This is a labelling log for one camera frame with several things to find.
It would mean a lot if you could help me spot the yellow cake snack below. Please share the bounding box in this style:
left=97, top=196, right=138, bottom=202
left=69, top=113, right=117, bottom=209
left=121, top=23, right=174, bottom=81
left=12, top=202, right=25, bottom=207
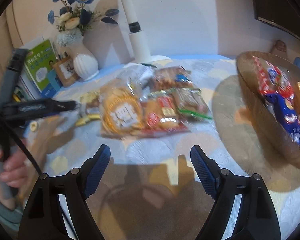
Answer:
left=75, top=90, right=101, bottom=127

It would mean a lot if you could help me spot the round biscuits clear bag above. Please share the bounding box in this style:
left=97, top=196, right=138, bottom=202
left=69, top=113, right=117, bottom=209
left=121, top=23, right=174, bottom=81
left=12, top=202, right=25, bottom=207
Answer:
left=99, top=78, right=144, bottom=138

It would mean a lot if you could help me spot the person's left hand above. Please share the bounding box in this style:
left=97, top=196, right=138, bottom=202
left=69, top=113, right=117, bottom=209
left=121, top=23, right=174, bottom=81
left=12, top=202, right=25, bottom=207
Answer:
left=0, top=146, right=28, bottom=189

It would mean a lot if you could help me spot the yellow tape roll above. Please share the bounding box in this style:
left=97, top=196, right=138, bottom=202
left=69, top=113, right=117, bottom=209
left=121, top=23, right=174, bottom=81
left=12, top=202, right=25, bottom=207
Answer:
left=29, top=121, right=39, bottom=132

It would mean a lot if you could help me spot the small blue card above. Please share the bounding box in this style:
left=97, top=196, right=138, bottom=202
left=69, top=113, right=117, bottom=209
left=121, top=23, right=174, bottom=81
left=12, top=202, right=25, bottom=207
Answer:
left=47, top=69, right=63, bottom=92

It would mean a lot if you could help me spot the wooden pen holder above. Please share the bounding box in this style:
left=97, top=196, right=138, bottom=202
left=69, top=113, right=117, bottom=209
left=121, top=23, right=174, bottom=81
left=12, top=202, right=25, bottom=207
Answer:
left=52, top=56, right=79, bottom=87

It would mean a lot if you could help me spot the green and blue textbook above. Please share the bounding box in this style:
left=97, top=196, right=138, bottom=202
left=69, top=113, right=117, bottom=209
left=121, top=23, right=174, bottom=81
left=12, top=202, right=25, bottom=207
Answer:
left=18, top=37, right=58, bottom=100

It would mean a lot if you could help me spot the white ribbed ceramic vase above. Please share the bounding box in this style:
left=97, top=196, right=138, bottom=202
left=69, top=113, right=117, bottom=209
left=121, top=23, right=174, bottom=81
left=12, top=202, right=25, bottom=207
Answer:
left=69, top=37, right=99, bottom=81

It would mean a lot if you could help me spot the amber glass snack bowl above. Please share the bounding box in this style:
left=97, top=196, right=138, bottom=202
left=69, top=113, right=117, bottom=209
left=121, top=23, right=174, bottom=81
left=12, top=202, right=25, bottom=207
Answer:
left=236, top=51, right=300, bottom=169

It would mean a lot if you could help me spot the blue and cream flower bouquet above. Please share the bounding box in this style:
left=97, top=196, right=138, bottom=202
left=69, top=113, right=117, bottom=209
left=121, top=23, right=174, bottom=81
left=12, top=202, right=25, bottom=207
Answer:
left=47, top=0, right=120, bottom=48

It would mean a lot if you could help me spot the green white label snack pack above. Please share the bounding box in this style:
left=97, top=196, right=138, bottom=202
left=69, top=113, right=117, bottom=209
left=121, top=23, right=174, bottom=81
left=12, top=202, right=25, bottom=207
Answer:
left=117, top=63, right=157, bottom=89

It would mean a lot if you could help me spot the patterned fan-print table mat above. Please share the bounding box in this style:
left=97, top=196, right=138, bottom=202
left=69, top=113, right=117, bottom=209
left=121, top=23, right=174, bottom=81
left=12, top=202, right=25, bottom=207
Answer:
left=26, top=59, right=300, bottom=239

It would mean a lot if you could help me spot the white desk lamp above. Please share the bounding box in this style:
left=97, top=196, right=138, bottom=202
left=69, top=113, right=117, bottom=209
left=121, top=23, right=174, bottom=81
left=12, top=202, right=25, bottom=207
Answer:
left=121, top=0, right=170, bottom=63

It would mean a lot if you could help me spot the red rice cracker pack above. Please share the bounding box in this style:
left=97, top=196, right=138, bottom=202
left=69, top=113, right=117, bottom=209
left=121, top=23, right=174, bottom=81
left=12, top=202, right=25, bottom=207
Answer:
left=141, top=95, right=189, bottom=134

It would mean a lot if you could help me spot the brown snack pack blue label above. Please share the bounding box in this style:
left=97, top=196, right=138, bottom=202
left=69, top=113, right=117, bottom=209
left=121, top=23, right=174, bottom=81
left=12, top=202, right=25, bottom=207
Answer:
left=149, top=66, right=194, bottom=92

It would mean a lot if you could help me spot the brown bar green wrapper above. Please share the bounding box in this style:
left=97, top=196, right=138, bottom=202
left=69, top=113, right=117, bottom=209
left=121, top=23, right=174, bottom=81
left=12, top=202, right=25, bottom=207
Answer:
left=172, top=88, right=212, bottom=120

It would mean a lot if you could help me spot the red blue snack bag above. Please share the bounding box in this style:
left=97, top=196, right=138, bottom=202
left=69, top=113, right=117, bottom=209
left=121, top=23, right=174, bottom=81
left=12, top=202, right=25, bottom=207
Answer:
left=253, top=56, right=300, bottom=147

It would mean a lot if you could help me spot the small brown figurine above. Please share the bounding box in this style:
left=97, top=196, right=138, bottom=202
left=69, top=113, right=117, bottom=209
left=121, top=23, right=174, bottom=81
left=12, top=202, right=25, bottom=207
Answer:
left=270, top=40, right=287, bottom=55

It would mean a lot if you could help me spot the black cable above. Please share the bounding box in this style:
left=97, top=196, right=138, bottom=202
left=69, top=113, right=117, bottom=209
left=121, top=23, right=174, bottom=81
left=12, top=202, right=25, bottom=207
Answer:
left=0, top=109, right=79, bottom=240

